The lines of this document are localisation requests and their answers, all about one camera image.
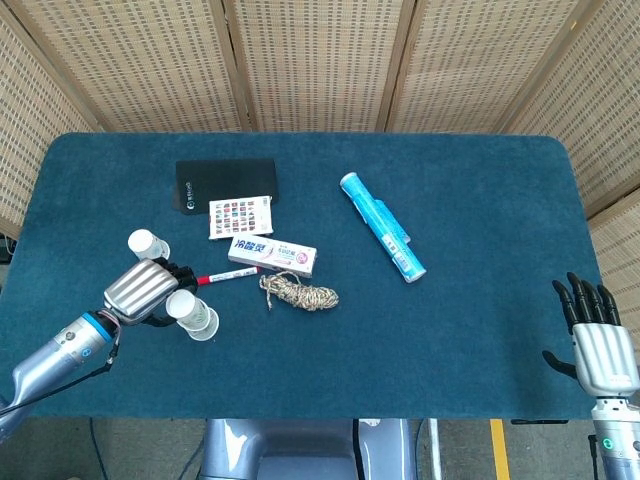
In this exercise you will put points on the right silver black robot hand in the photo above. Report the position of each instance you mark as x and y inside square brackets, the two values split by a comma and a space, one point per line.
[602, 350]

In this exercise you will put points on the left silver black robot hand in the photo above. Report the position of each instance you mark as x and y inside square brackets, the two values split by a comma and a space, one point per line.
[140, 290]

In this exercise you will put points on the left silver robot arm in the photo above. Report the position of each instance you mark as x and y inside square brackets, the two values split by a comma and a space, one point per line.
[50, 355]

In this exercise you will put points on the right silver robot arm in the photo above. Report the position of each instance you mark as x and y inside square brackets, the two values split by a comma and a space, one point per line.
[617, 440]

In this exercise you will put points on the white paper cup blue flower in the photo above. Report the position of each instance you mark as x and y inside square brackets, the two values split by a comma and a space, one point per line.
[142, 242]

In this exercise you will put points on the red whiteboard marker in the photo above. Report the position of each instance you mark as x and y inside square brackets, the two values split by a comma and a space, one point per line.
[230, 275]

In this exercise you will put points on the white card with pictures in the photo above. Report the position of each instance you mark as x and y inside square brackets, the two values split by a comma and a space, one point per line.
[240, 217]

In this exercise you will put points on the white pink toothpaste box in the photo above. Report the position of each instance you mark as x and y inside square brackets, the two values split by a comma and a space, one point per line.
[270, 252]

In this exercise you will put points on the white table leg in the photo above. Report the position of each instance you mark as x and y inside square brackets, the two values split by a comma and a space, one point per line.
[434, 450]

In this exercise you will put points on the dark blue tablecloth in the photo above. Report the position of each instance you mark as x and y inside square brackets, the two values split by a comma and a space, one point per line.
[400, 350]

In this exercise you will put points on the grey blue robot torso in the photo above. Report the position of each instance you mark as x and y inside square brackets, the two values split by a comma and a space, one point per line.
[300, 450]

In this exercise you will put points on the blue plastic wrap roll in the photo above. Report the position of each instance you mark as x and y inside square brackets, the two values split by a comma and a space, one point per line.
[380, 225]

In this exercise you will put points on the woven bamboo folding screen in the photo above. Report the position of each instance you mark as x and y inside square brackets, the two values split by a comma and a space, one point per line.
[320, 60]

